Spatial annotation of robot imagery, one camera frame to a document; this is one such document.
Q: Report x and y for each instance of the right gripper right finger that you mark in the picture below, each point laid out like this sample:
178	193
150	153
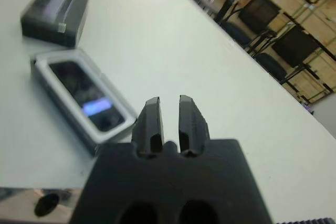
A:
191	127

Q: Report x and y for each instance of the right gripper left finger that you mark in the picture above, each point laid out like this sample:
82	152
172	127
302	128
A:
149	127

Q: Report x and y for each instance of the black box lid with window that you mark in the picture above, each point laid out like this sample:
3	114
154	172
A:
52	24

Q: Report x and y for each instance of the black box white liner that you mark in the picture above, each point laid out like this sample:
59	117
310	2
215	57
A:
42	77

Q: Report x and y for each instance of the black trash bin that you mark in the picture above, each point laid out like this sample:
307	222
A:
308	108

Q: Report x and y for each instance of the black mesh armchair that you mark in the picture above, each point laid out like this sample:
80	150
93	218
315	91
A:
262	11
296	47

